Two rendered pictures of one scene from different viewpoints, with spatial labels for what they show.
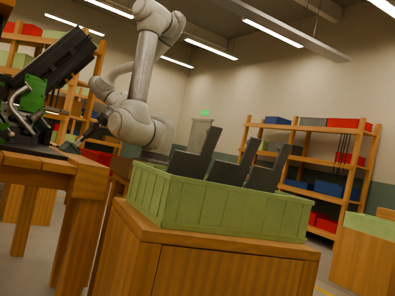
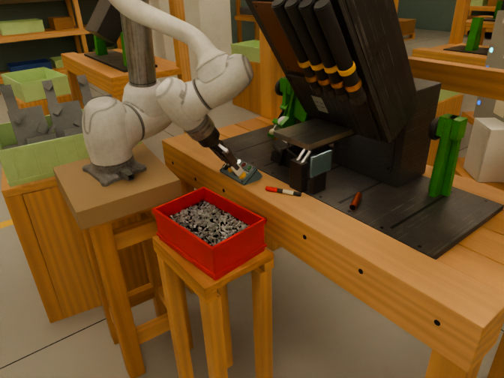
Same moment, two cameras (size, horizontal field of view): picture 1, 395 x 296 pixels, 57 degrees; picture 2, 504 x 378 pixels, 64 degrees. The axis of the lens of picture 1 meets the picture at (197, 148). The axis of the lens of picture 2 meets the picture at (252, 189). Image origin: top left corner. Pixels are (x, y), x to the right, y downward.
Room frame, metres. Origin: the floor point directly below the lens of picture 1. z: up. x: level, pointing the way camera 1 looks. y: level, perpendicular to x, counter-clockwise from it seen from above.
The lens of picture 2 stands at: (3.46, 0.62, 1.59)
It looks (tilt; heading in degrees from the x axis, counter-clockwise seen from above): 28 degrees down; 175
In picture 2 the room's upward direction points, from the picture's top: 2 degrees counter-clockwise
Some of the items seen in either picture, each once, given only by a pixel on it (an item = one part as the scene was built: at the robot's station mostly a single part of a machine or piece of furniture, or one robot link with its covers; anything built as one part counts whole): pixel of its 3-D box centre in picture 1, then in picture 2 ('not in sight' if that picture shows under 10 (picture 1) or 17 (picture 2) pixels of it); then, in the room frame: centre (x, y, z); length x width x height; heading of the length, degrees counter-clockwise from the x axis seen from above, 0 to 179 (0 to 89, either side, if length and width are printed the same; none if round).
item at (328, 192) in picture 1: (291, 172); not in sight; (7.25, -1.92, 1.10); 3.01 x 0.55 x 2.20; 31
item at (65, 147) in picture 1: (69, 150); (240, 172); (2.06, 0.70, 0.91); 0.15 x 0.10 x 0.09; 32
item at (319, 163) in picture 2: (38, 131); (320, 172); (2.22, 0.96, 0.97); 0.10 x 0.02 x 0.14; 122
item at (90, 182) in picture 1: (56, 160); (277, 210); (2.21, 0.81, 0.82); 1.50 x 0.14 x 0.15; 32
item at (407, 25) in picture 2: not in sight; (387, 30); (-6.59, 4.86, 0.22); 1.20 x 0.81 x 0.44; 124
